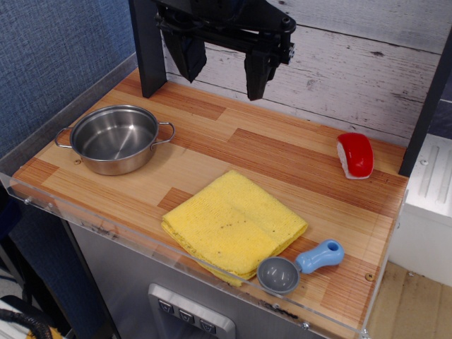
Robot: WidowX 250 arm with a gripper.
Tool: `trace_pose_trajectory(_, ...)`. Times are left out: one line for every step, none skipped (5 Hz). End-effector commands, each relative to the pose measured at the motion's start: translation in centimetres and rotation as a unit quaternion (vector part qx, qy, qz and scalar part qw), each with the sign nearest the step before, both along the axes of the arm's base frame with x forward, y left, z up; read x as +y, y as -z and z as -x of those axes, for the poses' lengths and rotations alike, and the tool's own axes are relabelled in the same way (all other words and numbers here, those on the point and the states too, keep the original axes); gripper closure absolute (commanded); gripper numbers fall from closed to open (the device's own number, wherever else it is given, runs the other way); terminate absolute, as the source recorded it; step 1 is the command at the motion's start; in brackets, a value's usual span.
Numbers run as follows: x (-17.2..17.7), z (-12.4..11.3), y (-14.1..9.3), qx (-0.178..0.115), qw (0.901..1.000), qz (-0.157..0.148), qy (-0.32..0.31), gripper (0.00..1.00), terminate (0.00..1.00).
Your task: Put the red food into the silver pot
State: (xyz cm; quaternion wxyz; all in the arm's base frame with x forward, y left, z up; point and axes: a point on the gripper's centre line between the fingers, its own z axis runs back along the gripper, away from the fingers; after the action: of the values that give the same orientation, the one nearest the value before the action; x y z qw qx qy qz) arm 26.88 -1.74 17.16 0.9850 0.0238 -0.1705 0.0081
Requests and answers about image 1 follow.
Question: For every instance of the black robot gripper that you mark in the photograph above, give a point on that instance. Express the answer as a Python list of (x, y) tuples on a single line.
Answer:
[(238, 25)]

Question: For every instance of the red and white toy sushi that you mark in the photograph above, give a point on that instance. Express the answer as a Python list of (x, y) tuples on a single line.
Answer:
[(356, 155)]

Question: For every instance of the stainless steel pot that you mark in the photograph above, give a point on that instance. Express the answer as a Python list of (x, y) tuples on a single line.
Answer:
[(118, 139)]

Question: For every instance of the yellow folded cloth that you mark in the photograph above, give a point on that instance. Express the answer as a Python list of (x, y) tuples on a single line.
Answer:
[(232, 225)]

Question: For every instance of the blue and grey toy scoop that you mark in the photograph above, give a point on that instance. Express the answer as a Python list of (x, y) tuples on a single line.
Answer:
[(281, 276)]

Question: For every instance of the silver toy cabinet front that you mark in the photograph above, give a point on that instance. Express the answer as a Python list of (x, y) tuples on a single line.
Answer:
[(123, 271)]

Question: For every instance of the grey button control panel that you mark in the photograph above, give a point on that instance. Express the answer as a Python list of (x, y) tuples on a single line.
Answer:
[(180, 317)]

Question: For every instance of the white ridged side counter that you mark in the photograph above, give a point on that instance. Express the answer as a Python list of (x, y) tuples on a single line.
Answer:
[(421, 241)]

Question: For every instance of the black vertical post left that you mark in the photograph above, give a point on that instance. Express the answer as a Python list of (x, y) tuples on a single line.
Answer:
[(148, 44)]

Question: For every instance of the black vertical post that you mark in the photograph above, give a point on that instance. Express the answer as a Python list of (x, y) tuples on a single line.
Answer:
[(148, 44), (435, 91)]

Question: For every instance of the black vertical post right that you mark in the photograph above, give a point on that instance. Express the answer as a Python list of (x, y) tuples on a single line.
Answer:
[(435, 91)]

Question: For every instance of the clear acrylic guard rail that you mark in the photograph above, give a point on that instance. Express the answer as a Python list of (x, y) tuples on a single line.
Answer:
[(360, 214)]

